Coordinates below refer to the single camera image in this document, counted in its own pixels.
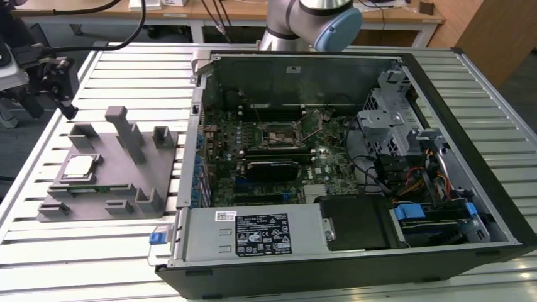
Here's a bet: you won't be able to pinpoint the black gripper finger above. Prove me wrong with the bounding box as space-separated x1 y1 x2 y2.
21 92 44 120
41 56 80 120

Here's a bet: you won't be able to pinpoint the silver square CPU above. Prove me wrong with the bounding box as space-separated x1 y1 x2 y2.
61 156 96 179

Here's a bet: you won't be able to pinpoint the metal socket cover frame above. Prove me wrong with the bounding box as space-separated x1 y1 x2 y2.
295 110 328 143

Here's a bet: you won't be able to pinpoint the CPU socket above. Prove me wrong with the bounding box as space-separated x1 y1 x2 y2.
260 121 305 149

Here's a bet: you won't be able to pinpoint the grey metal stand foot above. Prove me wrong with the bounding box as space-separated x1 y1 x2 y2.
0 94 20 130

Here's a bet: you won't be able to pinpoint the wooden desk white legs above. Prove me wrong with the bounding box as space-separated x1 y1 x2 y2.
0 0 446 48

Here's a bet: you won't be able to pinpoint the grey plastic parts rack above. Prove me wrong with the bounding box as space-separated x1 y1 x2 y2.
35 105 180 223

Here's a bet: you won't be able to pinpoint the black office chair base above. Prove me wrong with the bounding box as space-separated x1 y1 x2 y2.
144 24 189 40

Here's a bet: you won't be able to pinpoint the green RAM stick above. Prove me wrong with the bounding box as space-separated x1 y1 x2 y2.
67 184 129 193

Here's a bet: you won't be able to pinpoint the black RAM slot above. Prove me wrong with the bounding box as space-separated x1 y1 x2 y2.
237 104 305 113
243 154 317 163
241 148 315 156
237 111 307 120

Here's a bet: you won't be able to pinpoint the silver power supply unit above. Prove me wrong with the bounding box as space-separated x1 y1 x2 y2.
167 203 332 264

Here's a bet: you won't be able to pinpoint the black graphics card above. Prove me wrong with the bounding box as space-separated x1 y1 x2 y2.
245 159 301 184

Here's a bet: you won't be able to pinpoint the long black expansion slot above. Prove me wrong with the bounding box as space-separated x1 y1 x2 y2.
232 194 292 204

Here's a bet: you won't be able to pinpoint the green motherboard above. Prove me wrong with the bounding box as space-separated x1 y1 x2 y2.
201 106 396 208

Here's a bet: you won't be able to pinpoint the small silver heatsink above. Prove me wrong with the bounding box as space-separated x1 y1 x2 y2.
303 184 329 203

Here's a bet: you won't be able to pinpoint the silver metal drive cage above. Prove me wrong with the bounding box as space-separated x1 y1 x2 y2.
356 69 452 158

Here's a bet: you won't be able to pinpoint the black plastic shroud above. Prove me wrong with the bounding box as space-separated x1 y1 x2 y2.
313 194 408 252

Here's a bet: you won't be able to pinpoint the black open PC case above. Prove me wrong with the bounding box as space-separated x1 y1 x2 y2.
147 47 537 300

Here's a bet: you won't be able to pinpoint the blue disk carrier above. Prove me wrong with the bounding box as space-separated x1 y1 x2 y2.
393 203 428 225

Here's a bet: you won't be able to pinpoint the wooden cabinet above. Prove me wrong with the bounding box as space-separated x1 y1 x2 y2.
428 0 537 89

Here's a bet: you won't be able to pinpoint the thin black camera cable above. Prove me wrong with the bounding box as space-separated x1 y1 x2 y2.
40 0 147 54

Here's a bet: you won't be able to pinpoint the thick black cable conduit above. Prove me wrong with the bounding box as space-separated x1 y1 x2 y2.
11 0 123 16

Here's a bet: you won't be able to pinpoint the coloured wire bundle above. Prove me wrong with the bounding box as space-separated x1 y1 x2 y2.
393 150 457 202

